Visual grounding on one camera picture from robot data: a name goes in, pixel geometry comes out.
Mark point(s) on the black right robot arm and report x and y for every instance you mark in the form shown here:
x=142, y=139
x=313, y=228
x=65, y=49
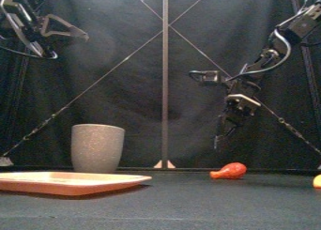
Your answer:
x=302, y=22

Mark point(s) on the orange-red toy drumstick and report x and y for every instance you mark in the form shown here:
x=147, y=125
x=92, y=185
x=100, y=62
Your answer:
x=230, y=171

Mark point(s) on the grey speckled cup bowl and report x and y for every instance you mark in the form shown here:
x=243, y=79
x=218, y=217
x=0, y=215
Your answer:
x=96, y=147

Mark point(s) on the black cloth backdrop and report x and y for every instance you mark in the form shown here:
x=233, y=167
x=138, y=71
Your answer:
x=124, y=68

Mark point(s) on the orange toy fruit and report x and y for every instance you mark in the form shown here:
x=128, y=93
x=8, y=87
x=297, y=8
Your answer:
x=317, y=181

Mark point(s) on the pink plastic tray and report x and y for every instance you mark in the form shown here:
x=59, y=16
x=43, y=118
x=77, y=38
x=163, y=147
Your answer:
x=71, y=182

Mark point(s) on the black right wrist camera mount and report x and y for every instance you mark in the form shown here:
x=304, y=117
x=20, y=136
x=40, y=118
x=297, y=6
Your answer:
x=205, y=77

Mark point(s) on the pale post foot bracket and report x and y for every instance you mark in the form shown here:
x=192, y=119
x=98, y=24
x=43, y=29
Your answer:
x=164, y=165

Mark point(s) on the grey vertical frame post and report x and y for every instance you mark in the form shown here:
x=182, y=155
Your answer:
x=164, y=83

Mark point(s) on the dark metal side frame post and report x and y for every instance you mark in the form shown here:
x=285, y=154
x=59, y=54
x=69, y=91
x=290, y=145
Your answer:
x=308, y=68

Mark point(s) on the pale corner frame bracket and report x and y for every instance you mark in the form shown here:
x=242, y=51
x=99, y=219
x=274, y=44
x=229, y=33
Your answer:
x=4, y=161

